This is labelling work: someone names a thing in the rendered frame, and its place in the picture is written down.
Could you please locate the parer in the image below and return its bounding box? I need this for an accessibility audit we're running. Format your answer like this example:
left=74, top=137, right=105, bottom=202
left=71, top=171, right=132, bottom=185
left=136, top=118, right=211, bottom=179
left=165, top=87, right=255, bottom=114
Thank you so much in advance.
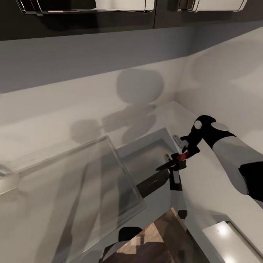
left=157, top=151, right=189, bottom=169

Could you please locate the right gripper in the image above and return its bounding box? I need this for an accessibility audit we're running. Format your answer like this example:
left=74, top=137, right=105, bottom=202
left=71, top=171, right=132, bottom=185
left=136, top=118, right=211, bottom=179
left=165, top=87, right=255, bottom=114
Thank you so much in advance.
left=180, top=134, right=201, bottom=159

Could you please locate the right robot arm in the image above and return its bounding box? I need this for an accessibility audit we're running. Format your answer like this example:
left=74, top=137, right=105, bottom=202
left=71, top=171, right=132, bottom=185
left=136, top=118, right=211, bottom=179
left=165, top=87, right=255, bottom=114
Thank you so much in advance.
left=172, top=115, right=263, bottom=209

